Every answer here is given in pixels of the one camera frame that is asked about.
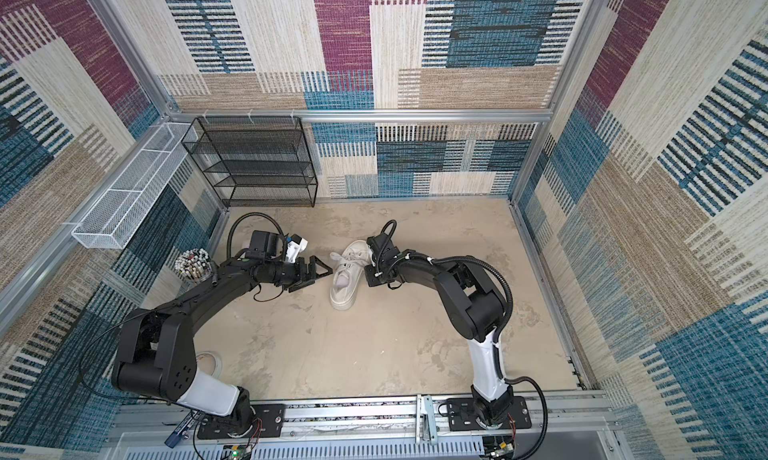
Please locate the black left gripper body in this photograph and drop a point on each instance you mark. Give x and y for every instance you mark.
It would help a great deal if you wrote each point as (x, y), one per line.
(286, 274)

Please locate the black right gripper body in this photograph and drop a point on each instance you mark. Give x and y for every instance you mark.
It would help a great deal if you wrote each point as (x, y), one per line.
(374, 277)

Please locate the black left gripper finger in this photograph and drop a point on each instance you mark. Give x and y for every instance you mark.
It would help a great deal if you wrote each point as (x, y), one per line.
(318, 268)
(300, 284)

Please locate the white sneaker shoe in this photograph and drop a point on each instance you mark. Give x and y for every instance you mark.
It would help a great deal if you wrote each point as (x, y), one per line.
(345, 283)

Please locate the white shoelace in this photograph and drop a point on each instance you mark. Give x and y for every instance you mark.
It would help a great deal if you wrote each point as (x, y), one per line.
(353, 257)

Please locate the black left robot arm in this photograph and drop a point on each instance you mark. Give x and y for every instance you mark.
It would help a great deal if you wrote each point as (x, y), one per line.
(156, 354)

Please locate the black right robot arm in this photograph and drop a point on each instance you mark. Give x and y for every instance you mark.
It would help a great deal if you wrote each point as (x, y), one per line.
(478, 303)

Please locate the clear cup of pencils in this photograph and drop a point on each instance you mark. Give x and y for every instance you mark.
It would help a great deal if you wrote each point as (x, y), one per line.
(193, 265)

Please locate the clear tape roll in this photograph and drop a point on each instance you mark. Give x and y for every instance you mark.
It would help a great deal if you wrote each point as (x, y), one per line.
(210, 363)

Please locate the black mesh shelf rack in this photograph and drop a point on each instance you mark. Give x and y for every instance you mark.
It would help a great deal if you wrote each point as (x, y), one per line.
(254, 161)

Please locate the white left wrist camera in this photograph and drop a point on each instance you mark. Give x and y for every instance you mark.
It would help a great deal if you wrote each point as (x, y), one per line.
(294, 247)

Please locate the white wire mesh tray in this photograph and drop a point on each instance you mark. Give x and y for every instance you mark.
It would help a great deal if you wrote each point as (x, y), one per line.
(116, 216)

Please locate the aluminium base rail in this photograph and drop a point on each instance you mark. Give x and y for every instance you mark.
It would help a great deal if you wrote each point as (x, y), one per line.
(563, 425)

